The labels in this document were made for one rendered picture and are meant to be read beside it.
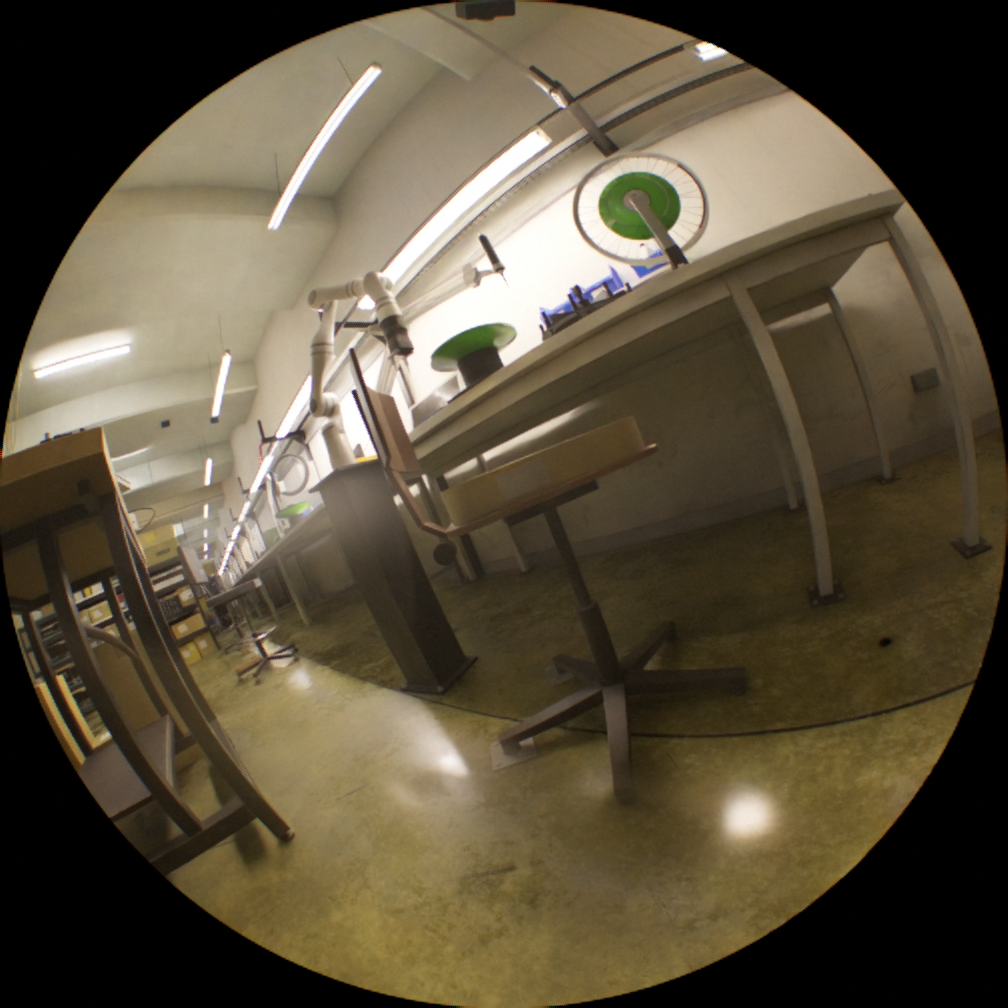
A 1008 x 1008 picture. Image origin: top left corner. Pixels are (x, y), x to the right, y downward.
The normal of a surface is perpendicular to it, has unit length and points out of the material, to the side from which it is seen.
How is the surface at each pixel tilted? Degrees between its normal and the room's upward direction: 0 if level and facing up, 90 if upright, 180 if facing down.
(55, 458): 90
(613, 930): 0
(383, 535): 90
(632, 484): 90
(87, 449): 90
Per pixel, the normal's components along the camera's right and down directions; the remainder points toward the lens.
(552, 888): -0.38, -0.92
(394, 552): 0.80, -0.29
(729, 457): -0.58, 0.29
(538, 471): 0.08, 0.03
